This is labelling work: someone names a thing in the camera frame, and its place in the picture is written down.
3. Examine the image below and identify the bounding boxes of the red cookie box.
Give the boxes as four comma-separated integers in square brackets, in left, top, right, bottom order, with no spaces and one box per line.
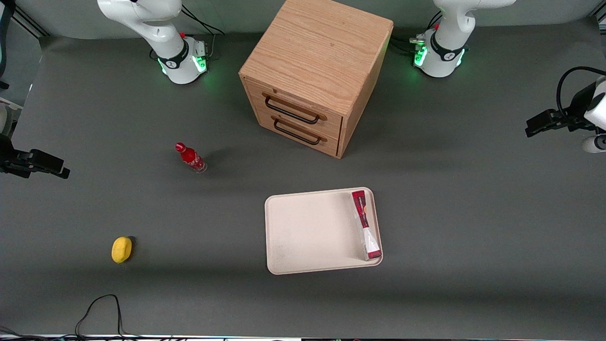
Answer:
[351,189,383,261]

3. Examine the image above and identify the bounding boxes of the red cola bottle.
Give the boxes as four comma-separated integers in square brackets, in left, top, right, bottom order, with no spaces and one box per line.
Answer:
[175,142,207,174]

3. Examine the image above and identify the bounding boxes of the black metal drawer handle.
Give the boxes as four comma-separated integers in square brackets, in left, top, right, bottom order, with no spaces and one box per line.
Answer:
[272,116,328,146]
[264,92,328,126]

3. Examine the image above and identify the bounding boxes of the black right base cable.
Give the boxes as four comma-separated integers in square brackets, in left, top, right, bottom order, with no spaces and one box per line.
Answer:
[181,5,226,36]

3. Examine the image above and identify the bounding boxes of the black base cable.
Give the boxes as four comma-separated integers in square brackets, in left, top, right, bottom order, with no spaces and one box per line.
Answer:
[181,5,226,36]
[389,10,443,56]

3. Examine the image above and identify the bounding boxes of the light wooden drawer cabinet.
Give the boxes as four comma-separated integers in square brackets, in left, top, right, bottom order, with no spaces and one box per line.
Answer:
[239,0,394,159]

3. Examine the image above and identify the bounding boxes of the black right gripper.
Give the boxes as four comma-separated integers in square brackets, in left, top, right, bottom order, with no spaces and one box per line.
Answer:
[0,135,70,179]

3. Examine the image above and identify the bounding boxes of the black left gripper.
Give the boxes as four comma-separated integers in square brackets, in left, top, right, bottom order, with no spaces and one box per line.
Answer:
[526,107,588,138]

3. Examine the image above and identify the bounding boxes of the wooden drawer front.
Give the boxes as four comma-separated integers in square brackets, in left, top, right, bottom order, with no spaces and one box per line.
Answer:
[245,77,343,141]
[255,106,341,158]

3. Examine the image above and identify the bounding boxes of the thin black cable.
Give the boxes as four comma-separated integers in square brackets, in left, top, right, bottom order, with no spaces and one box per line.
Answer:
[0,326,34,340]

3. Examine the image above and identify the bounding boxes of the grey table mat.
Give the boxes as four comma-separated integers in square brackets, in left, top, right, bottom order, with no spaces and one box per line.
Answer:
[0,17,606,340]

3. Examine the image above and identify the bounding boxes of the yellow lemon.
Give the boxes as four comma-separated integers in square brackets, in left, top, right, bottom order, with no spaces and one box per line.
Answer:
[111,236,133,264]

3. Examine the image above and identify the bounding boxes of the black hanging strap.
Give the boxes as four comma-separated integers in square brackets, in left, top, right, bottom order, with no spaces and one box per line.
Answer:
[0,0,16,90]

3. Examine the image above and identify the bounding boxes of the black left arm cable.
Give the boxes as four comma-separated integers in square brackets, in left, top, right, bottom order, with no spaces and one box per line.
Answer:
[557,66,606,119]

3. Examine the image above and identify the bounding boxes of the black left base cable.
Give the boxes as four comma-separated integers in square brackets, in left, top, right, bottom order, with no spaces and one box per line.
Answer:
[389,10,443,56]

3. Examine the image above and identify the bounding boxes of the cream rectangular tray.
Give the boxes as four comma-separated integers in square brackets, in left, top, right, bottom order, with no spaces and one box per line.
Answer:
[264,187,383,275]

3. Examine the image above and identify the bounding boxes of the looped black cable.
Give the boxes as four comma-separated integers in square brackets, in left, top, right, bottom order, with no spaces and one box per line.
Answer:
[75,294,143,340]

